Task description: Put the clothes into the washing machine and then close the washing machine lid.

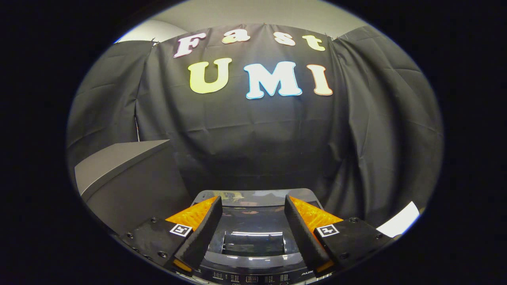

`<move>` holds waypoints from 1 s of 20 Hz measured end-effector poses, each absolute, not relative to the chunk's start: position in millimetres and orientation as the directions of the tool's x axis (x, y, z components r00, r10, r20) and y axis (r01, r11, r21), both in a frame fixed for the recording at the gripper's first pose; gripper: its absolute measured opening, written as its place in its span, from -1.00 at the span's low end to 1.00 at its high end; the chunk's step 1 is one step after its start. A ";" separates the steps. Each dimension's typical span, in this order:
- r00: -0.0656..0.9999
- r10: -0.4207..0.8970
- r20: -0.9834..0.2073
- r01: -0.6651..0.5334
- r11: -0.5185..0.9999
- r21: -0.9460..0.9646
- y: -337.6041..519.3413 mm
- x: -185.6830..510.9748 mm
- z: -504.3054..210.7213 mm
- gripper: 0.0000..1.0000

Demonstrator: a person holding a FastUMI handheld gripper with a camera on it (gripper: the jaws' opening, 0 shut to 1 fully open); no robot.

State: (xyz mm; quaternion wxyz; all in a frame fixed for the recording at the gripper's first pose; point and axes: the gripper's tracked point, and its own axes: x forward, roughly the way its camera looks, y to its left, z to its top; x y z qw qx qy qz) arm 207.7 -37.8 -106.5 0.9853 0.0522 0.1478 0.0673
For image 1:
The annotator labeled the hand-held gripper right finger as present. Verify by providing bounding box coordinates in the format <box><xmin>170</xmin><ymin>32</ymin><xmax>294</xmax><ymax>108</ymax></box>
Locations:
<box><xmin>284</xmin><ymin>195</ymin><xmax>396</xmax><ymax>278</ymax></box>

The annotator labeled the white flat sheet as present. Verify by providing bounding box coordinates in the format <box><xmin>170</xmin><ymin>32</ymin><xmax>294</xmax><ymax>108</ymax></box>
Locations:
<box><xmin>376</xmin><ymin>201</ymin><xmax>420</xmax><ymax>238</ymax></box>

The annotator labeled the black backdrop cloth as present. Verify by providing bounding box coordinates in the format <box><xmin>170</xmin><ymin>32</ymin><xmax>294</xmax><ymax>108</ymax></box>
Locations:
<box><xmin>67</xmin><ymin>24</ymin><xmax>444</xmax><ymax>230</ymax></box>

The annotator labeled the dark grey washing machine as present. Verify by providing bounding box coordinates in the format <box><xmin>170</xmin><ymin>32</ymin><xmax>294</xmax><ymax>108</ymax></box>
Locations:
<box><xmin>190</xmin><ymin>189</ymin><xmax>330</xmax><ymax>285</ymax></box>

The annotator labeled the grey cabinet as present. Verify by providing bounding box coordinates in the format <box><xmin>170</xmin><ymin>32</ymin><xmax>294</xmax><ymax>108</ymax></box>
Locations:
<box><xmin>74</xmin><ymin>139</ymin><xmax>193</xmax><ymax>238</ymax></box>

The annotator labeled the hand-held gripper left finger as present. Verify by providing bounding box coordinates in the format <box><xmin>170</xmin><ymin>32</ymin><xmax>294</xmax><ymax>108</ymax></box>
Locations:
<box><xmin>119</xmin><ymin>196</ymin><xmax>223</xmax><ymax>277</ymax></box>

